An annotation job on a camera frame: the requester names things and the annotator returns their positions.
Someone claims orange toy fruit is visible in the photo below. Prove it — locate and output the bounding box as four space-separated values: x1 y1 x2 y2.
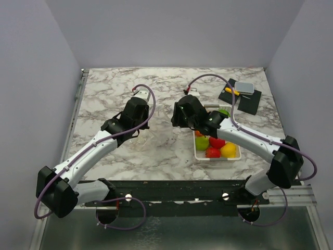
195 130 204 137

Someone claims clear zip top bag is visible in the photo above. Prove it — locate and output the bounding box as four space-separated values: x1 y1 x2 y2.
129 104 176 152

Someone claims light green toy apple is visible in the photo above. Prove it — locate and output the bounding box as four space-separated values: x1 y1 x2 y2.
195 136 210 151

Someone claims red toy apple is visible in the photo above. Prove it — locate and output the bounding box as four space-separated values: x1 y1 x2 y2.
209 136 226 149

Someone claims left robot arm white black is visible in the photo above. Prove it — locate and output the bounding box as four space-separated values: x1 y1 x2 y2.
36 90 153 218

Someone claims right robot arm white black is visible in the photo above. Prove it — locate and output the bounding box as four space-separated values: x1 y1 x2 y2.
171 95 304 204

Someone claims dark green toy melon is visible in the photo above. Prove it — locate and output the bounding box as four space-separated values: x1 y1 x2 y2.
219 109 230 119

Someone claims black foam block left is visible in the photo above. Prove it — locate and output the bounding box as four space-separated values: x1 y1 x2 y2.
218 78 236 105

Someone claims black foam block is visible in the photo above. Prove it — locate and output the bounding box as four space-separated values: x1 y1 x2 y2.
218 78 236 105
238 90 262 115

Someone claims white perforated plastic basket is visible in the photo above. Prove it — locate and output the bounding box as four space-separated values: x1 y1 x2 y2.
193 104 242 161

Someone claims small red toy fruit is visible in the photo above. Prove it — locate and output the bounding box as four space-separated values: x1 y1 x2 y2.
205 147 221 158

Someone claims yellow toy lemon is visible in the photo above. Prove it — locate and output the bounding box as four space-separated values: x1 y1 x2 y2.
220 142 236 158

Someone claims black foam block right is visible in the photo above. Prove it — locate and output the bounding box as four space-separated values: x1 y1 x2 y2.
238 90 262 115

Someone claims grey lidded plastic box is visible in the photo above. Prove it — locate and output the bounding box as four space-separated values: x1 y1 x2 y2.
234 81 255 95

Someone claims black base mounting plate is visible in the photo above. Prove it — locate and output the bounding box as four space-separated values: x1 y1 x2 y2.
84 180 269 217

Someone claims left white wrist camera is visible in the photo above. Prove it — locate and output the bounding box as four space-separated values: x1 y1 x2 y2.
132 86 151 103

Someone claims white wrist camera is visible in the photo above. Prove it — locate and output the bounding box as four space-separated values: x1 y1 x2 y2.
132 86 151 103
183 86 200 99

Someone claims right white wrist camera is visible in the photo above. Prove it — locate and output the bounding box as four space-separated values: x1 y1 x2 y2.
183 86 200 99

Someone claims yellow handled knife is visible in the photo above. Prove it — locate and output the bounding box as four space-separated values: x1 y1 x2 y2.
224 87 253 98

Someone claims aluminium rail left edge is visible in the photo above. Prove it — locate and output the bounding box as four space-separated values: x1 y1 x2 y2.
59 68 90 163

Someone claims aluminium rail frame front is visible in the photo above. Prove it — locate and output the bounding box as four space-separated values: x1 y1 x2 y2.
30 185 329 249

